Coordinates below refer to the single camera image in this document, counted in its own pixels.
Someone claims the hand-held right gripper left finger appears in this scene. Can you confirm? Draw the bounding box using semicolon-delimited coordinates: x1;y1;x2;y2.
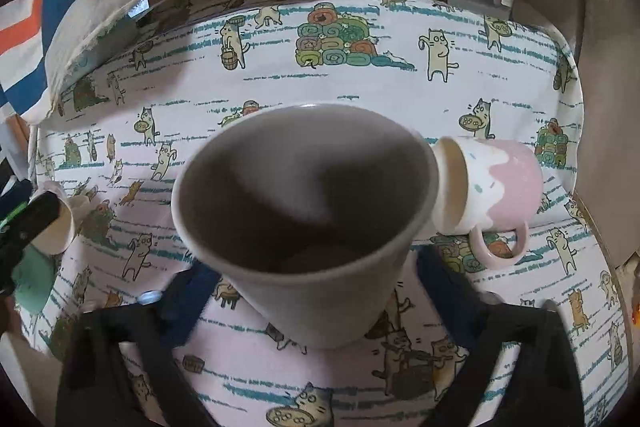
55;268;222;427

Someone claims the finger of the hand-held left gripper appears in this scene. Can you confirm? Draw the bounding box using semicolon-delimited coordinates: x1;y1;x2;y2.
0;191;62;295

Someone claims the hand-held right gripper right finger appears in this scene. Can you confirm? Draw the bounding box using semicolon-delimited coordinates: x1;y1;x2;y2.
416;247;586;427

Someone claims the green and white cup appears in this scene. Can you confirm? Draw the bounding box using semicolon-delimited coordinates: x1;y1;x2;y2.
11;181;77;314

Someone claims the grey cup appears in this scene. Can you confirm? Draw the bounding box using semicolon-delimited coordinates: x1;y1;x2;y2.
171;103;441;351

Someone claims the pink and white mug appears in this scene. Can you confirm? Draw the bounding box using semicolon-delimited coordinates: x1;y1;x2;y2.
431;136;544;271

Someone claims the cat print tablecloth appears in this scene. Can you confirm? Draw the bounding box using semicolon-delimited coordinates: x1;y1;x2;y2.
27;0;632;427

